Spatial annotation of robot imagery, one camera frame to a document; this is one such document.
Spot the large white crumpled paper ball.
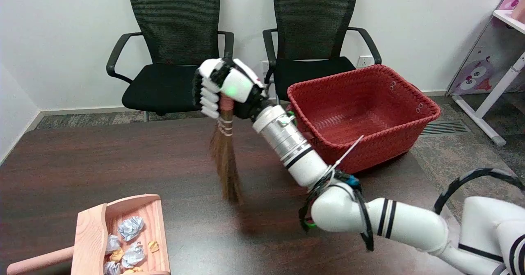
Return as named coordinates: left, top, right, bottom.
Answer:
left=118, top=216, right=145, bottom=242

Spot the brown straw hand broom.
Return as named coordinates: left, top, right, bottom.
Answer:
left=209, top=95, right=244, bottom=205

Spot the red woven basket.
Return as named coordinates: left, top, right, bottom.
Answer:
left=287, top=64, right=441, bottom=175

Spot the light wooden dustpan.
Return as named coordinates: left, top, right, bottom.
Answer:
left=6, top=194, right=171, bottom=275

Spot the pink cylinder toy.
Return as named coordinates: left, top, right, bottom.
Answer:
left=511, top=0, right=525, bottom=22

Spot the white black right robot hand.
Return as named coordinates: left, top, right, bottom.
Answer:
left=193, top=57, right=272, bottom=120

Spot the thick black looping cable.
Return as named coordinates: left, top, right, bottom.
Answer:
left=434, top=168, right=525, bottom=215

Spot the black cable at elbow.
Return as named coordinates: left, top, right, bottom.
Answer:
left=298, top=172, right=375, bottom=252

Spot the black mesh office chair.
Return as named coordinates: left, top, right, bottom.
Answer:
left=262, top=0, right=382, bottom=104
left=106, top=0, right=238, bottom=122

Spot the white zip tie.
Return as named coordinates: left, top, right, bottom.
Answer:
left=327, top=135, right=365, bottom=174

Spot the white desk frame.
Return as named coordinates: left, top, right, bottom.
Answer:
left=451, top=9, right=525, bottom=147

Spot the metal floor vent grille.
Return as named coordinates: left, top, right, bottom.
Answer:
left=419, top=120, right=470, bottom=136

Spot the pink cartoon owl panel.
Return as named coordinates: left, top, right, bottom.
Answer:
left=446, top=0, right=525, bottom=96

